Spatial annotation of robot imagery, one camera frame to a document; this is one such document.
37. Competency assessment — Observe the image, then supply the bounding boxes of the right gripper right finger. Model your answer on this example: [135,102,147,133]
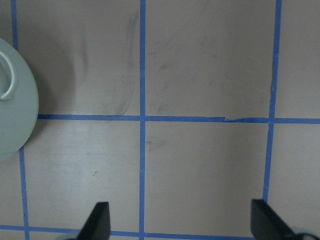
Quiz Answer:
[250,199,317,240]

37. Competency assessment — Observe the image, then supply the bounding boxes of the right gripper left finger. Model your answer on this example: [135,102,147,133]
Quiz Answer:
[76,202,111,240]

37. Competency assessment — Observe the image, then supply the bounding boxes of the pale green cooking pot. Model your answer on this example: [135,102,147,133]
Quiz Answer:
[0,39,39,162]

